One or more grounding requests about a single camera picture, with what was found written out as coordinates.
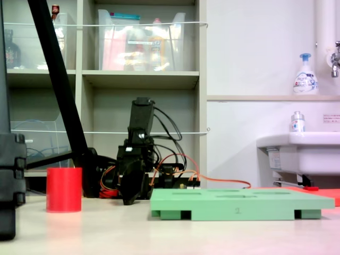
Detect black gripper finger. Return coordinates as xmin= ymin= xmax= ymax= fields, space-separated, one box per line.
xmin=134 ymin=161 xmax=147 ymax=200
xmin=121 ymin=161 xmax=139 ymax=206

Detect red cylinder block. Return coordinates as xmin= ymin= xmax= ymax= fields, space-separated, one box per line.
xmin=46 ymin=167 xmax=83 ymax=214

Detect green shape-hole board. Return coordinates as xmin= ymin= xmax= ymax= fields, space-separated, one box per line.
xmin=150 ymin=188 xmax=335 ymax=222

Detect small orange flat block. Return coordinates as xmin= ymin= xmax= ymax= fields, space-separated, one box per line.
xmin=252 ymin=186 xmax=340 ymax=207

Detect red base clamp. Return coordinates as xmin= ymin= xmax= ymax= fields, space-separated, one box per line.
xmin=99 ymin=188 xmax=120 ymax=199

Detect circuit board with connectors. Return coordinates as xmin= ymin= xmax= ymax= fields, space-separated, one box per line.
xmin=178 ymin=182 xmax=201 ymax=191

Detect beige shelf unit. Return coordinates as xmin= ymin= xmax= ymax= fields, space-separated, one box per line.
xmin=0 ymin=0 xmax=208 ymax=198

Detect black tripod strut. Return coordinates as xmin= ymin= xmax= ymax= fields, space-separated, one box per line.
xmin=25 ymin=150 xmax=74 ymax=171

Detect black smooth tripod leg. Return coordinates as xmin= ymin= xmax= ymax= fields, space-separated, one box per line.
xmin=27 ymin=0 xmax=102 ymax=199

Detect orange bottle in bin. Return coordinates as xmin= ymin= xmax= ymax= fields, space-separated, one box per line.
xmin=148 ymin=18 xmax=168 ymax=71

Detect wide clear plastic bin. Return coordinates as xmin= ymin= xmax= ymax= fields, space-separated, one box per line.
xmin=97 ymin=9 xmax=187 ymax=72

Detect black notched tripod leg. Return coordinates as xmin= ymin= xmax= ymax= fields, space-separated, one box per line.
xmin=0 ymin=0 xmax=28 ymax=241

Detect clear plastic bin with bottles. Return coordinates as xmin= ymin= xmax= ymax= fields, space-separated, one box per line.
xmin=3 ymin=12 xmax=69 ymax=71

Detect dark glass bottle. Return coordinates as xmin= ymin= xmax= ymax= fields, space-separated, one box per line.
xmin=3 ymin=29 xmax=22 ymax=69

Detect small bottle with silver cap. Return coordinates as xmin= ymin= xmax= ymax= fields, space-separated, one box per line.
xmin=289 ymin=110 xmax=306 ymax=133

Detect bottle with red-gold cap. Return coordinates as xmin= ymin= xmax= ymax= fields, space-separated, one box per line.
xmin=50 ymin=4 xmax=66 ymax=53

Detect white sink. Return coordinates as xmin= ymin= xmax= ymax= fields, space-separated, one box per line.
xmin=256 ymin=131 xmax=340 ymax=188

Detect white soap pump bottle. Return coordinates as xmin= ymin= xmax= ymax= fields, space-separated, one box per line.
xmin=292 ymin=53 xmax=319 ymax=96

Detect metal faucet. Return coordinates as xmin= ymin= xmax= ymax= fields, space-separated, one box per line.
xmin=327 ymin=40 xmax=340 ymax=79

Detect orange base wires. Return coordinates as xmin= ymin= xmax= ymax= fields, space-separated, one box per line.
xmin=99 ymin=165 xmax=118 ymax=198

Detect white cord across shelf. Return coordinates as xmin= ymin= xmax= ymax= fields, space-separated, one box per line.
xmin=3 ymin=21 xmax=209 ymax=29
xmin=10 ymin=127 xmax=211 ymax=135

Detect black servo cable loops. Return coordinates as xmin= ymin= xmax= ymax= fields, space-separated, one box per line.
xmin=153 ymin=106 xmax=184 ymax=143

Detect long orange wire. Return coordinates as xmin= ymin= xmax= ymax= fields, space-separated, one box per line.
xmin=152 ymin=153 xmax=252 ymax=190

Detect clear bin with cables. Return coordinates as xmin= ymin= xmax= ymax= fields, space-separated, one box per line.
xmin=10 ymin=120 xmax=74 ymax=172

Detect blue cable coil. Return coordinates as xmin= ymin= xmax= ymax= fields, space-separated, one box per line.
xmin=11 ymin=120 xmax=73 ymax=163

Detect small wall sign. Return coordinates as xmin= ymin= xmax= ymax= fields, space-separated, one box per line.
xmin=322 ymin=113 xmax=340 ymax=124

